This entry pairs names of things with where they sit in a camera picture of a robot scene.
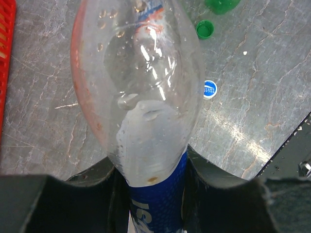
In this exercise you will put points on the red plastic shopping basket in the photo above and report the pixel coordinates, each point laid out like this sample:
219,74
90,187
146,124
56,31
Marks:
7,22

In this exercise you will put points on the white blue bottle cap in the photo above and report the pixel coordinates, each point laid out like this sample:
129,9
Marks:
210,89

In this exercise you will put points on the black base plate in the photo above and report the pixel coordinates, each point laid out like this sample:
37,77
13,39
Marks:
293,158

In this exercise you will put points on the green bottle cap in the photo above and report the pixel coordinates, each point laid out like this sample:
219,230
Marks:
204,29

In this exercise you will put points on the green plastic bottle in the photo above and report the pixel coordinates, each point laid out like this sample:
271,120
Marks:
220,7

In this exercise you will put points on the blue cap drink bottle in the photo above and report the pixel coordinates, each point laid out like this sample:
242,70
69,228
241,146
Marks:
138,74

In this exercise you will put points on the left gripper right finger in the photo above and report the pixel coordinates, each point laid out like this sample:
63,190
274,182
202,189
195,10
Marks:
216,201

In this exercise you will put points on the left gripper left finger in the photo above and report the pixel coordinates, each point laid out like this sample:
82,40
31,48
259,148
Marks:
93,201

